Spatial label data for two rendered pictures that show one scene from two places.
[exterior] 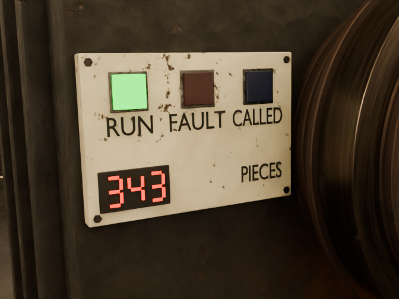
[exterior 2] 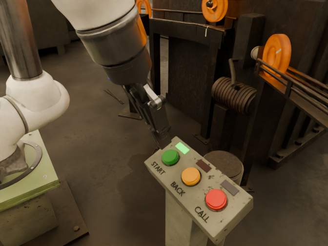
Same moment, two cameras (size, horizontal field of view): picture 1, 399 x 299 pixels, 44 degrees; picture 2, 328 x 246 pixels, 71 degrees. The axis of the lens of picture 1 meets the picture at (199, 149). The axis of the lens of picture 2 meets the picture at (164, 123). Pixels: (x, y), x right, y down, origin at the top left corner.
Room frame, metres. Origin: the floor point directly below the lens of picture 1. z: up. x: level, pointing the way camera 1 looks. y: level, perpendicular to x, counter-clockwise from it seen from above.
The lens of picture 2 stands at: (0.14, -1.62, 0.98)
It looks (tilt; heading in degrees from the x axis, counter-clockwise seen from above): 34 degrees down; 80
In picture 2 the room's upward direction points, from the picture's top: straight up
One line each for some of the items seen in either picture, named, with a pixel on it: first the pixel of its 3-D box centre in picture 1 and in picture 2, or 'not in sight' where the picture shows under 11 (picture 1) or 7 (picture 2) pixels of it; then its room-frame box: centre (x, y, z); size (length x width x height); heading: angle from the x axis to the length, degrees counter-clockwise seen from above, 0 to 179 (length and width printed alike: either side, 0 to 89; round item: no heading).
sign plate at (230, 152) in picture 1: (195, 132); not in sight; (0.56, 0.00, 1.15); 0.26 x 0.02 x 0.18; 116
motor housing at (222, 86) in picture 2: not in sight; (228, 129); (0.64, -0.70, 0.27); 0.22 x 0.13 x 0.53; 116
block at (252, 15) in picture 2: not in sight; (247, 41); (0.73, -0.55, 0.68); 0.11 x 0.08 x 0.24; 26
